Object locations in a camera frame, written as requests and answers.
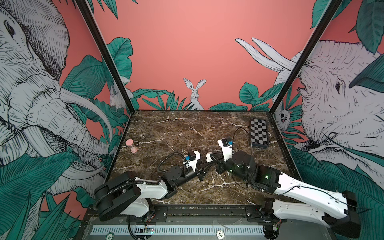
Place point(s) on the white slotted cable duct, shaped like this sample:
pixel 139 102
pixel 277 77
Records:
pixel 177 230

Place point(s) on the folded black white chessboard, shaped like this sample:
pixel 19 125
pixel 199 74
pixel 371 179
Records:
pixel 259 135

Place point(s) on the pink sand hourglass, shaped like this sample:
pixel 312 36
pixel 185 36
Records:
pixel 131 145

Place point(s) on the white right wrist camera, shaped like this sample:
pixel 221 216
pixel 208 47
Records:
pixel 226 145

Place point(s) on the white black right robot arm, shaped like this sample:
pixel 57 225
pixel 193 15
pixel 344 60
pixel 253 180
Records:
pixel 334 210

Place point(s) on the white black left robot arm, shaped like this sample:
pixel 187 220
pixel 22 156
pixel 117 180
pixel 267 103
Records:
pixel 130 195

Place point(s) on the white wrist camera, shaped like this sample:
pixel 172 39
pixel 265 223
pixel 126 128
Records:
pixel 191 160
pixel 226 145

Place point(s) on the black left corner frame post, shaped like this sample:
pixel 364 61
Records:
pixel 97 36

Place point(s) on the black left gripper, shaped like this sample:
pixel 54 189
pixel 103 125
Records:
pixel 201 167

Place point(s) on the black right corner frame post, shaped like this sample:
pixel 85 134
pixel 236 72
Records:
pixel 324 21

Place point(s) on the black corner frame post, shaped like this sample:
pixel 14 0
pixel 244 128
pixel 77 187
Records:
pixel 324 21
pixel 97 36

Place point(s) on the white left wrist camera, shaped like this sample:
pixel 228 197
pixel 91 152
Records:
pixel 191 160

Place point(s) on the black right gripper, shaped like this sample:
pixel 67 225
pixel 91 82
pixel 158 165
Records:
pixel 221 166

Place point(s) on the black front mounting rail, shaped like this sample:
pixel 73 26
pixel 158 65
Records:
pixel 195 213

